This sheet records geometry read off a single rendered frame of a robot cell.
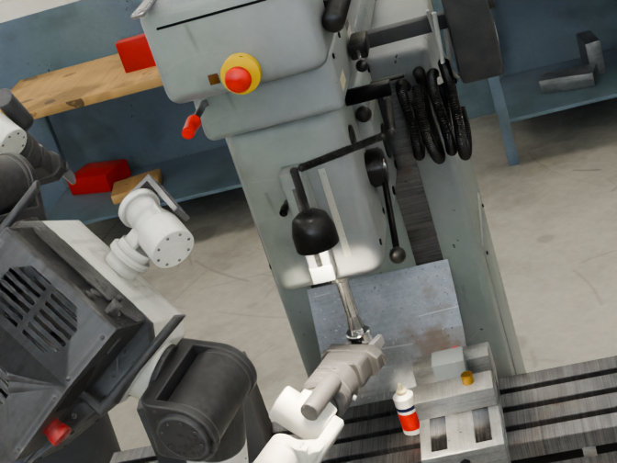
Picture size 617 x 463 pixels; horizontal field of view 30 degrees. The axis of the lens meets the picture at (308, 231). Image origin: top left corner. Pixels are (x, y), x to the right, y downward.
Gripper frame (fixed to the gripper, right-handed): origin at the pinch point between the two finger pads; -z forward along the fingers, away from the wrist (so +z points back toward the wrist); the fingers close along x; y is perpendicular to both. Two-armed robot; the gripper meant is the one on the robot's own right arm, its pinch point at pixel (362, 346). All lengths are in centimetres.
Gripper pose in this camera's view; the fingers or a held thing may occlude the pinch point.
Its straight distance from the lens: 219.5
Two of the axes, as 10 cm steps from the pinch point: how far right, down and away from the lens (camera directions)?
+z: -4.4, 4.8, -7.6
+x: -8.5, 0.4, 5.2
